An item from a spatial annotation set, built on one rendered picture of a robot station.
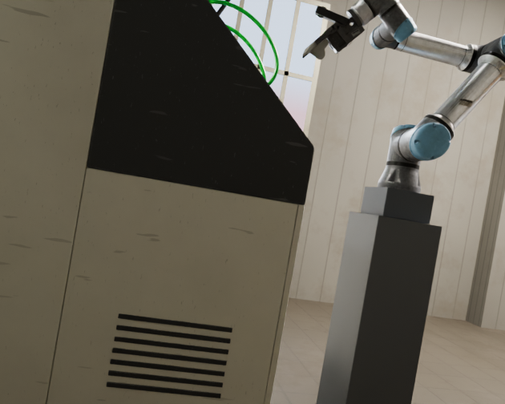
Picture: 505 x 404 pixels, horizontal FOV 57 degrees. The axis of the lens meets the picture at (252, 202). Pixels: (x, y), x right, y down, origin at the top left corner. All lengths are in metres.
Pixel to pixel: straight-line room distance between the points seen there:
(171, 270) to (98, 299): 0.20
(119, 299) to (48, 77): 0.59
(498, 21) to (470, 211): 1.77
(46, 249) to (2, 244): 0.10
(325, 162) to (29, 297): 3.14
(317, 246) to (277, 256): 2.82
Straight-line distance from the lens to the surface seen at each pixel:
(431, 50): 1.84
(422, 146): 1.59
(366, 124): 4.25
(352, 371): 1.68
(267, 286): 1.29
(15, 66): 1.33
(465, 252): 4.78
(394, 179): 1.71
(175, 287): 1.26
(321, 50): 1.63
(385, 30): 1.72
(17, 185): 1.30
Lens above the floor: 0.78
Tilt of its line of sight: level
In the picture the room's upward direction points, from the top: 10 degrees clockwise
